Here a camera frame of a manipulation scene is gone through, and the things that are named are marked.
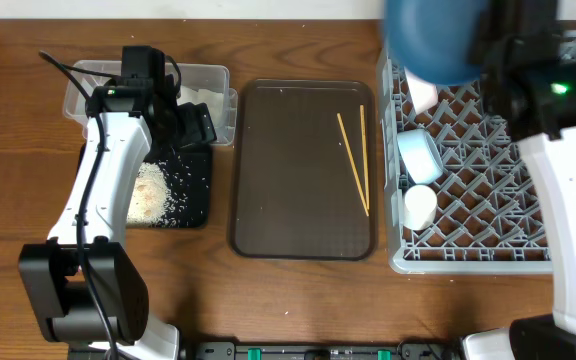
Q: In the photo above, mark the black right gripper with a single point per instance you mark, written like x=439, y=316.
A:
x=488, y=45

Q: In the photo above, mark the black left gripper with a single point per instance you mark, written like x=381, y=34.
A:
x=196, y=126

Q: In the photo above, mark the white paper napkin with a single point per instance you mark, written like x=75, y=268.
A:
x=213, y=100

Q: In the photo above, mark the dark blue plate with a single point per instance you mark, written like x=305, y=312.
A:
x=432, y=38

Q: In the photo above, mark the beige bowl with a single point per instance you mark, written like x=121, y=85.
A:
x=424, y=95

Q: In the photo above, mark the light blue bowl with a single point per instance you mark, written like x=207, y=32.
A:
x=420, y=156

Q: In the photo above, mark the white green cup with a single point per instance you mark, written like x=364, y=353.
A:
x=419, y=207

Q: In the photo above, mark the wooden chopstick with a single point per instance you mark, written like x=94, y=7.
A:
x=364, y=153
x=352, y=164

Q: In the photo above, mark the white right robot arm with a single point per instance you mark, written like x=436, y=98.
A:
x=549, y=153

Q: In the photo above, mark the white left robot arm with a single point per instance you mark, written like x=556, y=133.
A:
x=82, y=286

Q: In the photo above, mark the grey dishwasher rack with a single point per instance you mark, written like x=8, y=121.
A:
x=488, y=219

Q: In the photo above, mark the clear plastic bin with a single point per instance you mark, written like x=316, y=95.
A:
x=195, y=76

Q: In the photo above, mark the black tray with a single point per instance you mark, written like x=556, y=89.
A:
x=119, y=181

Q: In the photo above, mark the pile of rice scraps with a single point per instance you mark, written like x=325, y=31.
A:
x=160, y=197

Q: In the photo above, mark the brown serving tray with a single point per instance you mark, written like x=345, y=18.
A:
x=294, y=194

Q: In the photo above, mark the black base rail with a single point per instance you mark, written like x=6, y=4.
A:
x=402, y=351

